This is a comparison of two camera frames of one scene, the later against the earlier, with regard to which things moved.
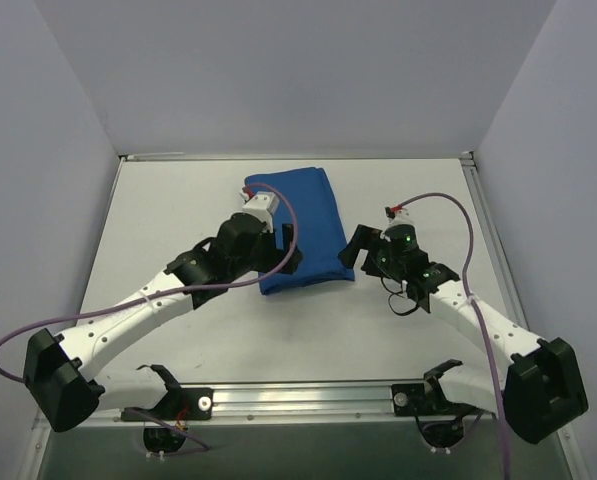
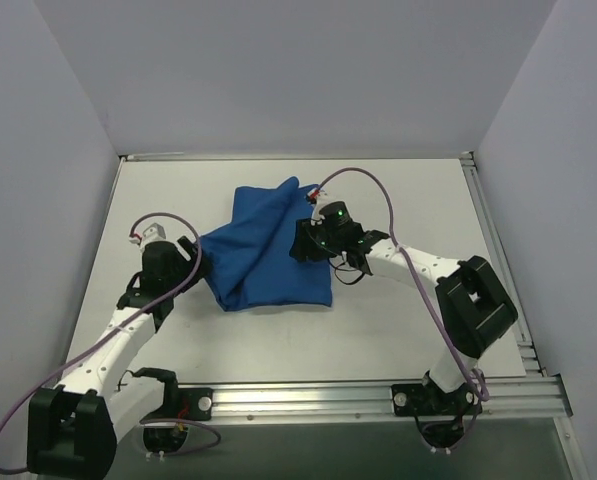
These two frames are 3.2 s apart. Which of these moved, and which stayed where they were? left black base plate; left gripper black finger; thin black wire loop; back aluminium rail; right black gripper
Moved: thin black wire loop; right black gripper; left gripper black finger
Stayed: back aluminium rail; left black base plate
